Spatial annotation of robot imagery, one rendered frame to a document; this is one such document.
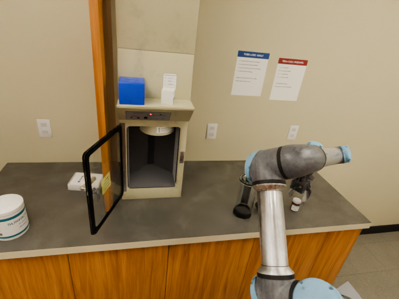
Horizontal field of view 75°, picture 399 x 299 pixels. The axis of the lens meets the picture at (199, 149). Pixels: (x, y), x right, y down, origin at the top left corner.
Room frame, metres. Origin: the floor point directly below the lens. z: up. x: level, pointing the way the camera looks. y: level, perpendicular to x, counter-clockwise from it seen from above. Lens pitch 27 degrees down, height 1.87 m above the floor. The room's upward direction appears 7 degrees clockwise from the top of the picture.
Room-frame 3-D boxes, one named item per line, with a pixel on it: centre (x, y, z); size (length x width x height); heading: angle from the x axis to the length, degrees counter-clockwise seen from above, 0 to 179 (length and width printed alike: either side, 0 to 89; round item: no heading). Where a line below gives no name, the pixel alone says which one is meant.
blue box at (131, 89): (1.05, 0.31, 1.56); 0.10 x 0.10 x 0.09; 15
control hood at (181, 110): (1.08, 0.21, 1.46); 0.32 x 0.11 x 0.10; 105
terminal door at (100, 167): (0.92, 0.39, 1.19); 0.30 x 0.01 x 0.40; 174
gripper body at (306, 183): (1.17, -0.56, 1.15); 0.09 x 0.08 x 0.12; 135
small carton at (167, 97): (1.09, 0.16, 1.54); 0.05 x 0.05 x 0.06; 1
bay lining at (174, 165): (1.25, 0.26, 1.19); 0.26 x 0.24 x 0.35; 105
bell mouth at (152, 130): (1.23, 0.23, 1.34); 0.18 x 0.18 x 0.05
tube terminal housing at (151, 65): (1.25, 0.26, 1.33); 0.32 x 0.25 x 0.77; 105
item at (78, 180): (1.18, 0.61, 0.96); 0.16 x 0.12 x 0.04; 96
